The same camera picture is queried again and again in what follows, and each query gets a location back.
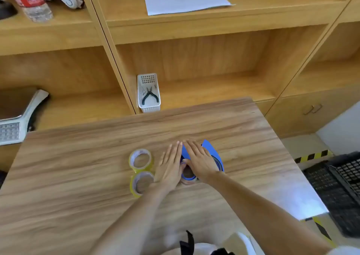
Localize person's left hand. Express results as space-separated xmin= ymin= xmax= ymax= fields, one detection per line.
xmin=153 ymin=141 xmax=187 ymax=193

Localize person's right hand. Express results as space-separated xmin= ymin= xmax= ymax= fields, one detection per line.
xmin=182 ymin=140 xmax=221 ymax=184

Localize blue tape dispenser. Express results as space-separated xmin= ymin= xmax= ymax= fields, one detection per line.
xmin=180 ymin=144 xmax=199 ymax=183
xmin=201 ymin=139 xmax=225 ymax=173

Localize clear tape roll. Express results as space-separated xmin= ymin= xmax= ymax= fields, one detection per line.
xmin=180 ymin=157 xmax=199 ymax=186

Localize yellow tape roll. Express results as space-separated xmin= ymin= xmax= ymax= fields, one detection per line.
xmin=129 ymin=171 xmax=156 ymax=198
xmin=128 ymin=148 xmax=154 ymax=173

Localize person's left forearm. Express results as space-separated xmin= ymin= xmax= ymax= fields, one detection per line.
xmin=90 ymin=182 xmax=176 ymax=255

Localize person's right forearm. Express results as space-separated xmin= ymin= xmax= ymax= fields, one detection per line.
xmin=200 ymin=171 xmax=334 ymax=255

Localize white plastic basket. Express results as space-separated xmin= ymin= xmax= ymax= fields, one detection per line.
xmin=137 ymin=73 xmax=161 ymax=114

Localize white shirt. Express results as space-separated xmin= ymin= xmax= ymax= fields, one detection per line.
xmin=157 ymin=231 xmax=360 ymax=255

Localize wooden shelf cabinet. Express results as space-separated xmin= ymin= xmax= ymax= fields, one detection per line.
xmin=0 ymin=0 xmax=360 ymax=174

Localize black plastic crate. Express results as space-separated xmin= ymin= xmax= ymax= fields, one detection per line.
xmin=327 ymin=151 xmax=360 ymax=205
xmin=303 ymin=160 xmax=360 ymax=238

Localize white paper sheet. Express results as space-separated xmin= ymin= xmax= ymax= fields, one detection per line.
xmin=144 ymin=0 xmax=236 ymax=16

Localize white electronic scale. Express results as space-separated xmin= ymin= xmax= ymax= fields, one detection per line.
xmin=0 ymin=87 xmax=50 ymax=146

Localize clear plastic water bottle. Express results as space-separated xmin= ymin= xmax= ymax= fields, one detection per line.
xmin=1 ymin=0 xmax=54 ymax=23

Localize black round object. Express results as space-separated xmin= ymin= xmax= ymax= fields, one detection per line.
xmin=0 ymin=0 xmax=17 ymax=20

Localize black shoulder strap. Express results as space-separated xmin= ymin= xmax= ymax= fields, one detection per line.
xmin=180 ymin=230 xmax=195 ymax=255

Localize green handled pliers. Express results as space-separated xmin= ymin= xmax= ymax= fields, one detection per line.
xmin=141 ymin=86 xmax=159 ymax=106

